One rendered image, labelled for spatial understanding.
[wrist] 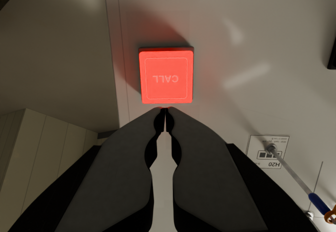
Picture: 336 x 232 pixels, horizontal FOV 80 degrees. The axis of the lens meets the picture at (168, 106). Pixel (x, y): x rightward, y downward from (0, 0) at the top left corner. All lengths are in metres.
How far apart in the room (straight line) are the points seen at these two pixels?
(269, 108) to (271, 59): 0.06
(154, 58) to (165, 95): 0.04
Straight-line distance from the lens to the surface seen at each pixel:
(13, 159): 3.36
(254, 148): 0.28
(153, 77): 0.19
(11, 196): 3.37
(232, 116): 0.25
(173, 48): 0.21
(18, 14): 1.89
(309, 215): 0.39
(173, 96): 0.20
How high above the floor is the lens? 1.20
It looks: 25 degrees down
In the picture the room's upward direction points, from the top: 179 degrees clockwise
